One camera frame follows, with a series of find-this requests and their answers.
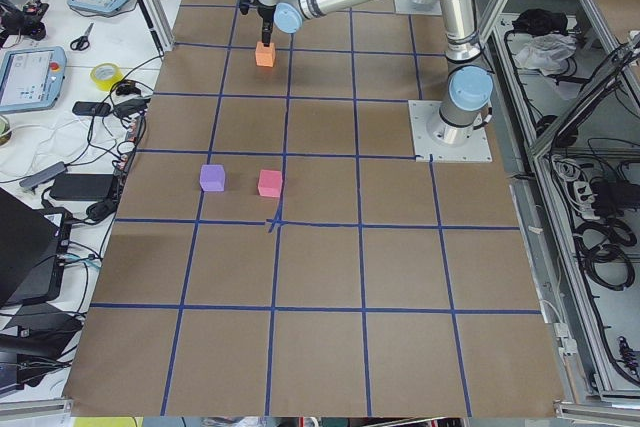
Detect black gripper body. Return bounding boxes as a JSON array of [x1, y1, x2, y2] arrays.
[[258, 5, 275, 22]]

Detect orange foam block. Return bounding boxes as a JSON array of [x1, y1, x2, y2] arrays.
[[255, 41, 276, 68]]

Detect red foam block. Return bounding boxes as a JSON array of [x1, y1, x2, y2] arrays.
[[258, 169, 283, 198]]

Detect purple foam block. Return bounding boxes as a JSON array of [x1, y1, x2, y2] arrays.
[[199, 164, 226, 192]]

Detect yellow tape roll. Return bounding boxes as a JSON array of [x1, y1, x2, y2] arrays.
[[90, 62, 124, 92]]

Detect black phone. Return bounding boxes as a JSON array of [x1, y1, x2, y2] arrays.
[[72, 101, 111, 117]]

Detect near teach pendant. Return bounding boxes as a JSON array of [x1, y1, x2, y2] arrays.
[[1, 46, 67, 114]]

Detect black power brick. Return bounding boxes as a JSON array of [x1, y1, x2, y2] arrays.
[[50, 173, 114, 201]]

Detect black laptop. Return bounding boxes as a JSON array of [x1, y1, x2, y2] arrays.
[[1, 190, 71, 307]]

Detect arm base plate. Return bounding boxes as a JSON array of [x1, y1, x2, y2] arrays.
[[408, 100, 492, 163], [394, 0, 442, 16]]

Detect black handled scissors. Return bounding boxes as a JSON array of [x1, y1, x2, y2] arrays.
[[69, 23, 94, 52]]

